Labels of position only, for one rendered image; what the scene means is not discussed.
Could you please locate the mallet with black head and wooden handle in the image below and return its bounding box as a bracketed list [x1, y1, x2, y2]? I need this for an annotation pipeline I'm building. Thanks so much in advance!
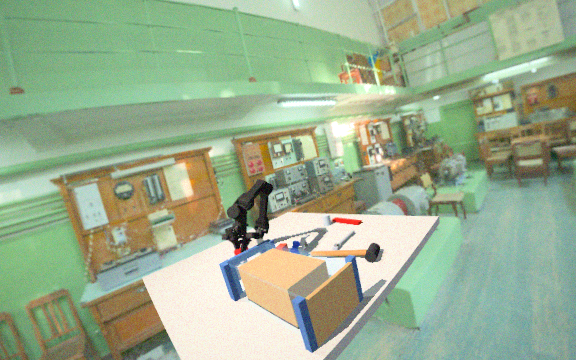
[314, 243, 380, 263]

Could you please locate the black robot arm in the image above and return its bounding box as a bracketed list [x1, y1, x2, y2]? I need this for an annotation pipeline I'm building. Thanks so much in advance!
[225, 179, 273, 239]

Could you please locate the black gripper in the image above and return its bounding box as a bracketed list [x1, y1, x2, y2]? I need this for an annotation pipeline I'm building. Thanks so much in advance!
[222, 220, 260, 252]

